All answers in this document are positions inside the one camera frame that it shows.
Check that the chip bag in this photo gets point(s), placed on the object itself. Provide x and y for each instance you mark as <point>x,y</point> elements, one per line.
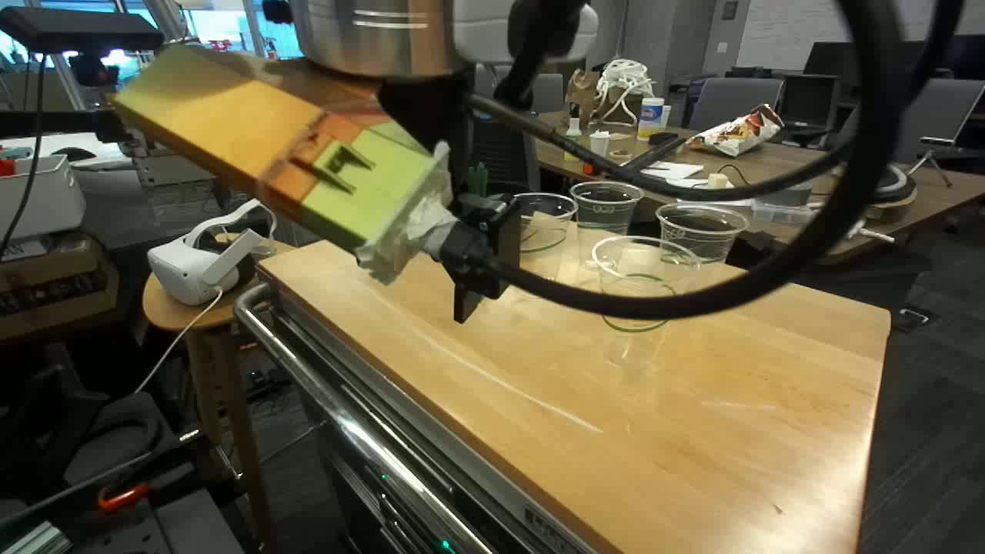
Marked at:
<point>740,133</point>

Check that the clear cup with green logo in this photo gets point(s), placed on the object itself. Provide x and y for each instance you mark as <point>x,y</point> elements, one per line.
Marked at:
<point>633,267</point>

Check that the white VR headset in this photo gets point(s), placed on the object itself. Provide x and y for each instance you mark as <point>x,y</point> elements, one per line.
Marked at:
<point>192,273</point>

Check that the metal cart handle rail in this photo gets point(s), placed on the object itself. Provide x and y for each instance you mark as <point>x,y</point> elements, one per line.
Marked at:
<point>394,503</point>

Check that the clear plastic cup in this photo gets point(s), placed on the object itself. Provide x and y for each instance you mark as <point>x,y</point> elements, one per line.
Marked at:
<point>541,221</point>
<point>704,233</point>
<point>608,204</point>

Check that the wooden office desk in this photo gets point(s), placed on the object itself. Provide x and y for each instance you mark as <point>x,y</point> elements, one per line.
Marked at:
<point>935,196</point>

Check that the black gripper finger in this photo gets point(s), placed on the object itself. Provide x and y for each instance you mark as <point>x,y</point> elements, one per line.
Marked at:
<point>466,304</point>

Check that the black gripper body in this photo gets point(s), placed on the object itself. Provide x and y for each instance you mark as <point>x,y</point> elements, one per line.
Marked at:
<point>485,238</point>

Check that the round wooden stool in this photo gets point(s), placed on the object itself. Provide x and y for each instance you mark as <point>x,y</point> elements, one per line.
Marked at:
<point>216,383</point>

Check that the robot arm with orange-green cover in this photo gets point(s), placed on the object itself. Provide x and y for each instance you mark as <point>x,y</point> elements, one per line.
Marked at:
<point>370,138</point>

